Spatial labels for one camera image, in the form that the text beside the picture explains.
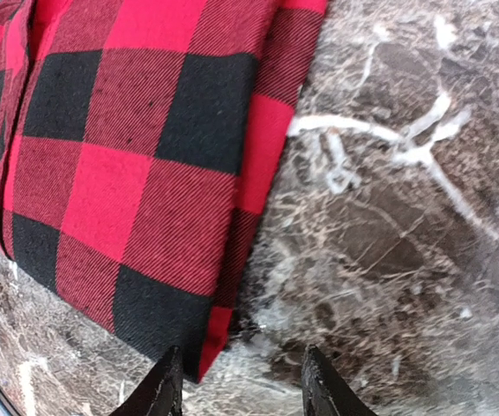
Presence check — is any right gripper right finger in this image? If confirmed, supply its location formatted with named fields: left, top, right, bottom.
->
left=301, top=345, right=376, bottom=416

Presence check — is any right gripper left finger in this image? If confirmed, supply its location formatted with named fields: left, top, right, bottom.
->
left=110, top=347, right=184, bottom=416

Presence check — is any red black plaid shirt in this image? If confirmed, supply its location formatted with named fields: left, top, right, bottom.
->
left=0, top=1, right=327, bottom=381

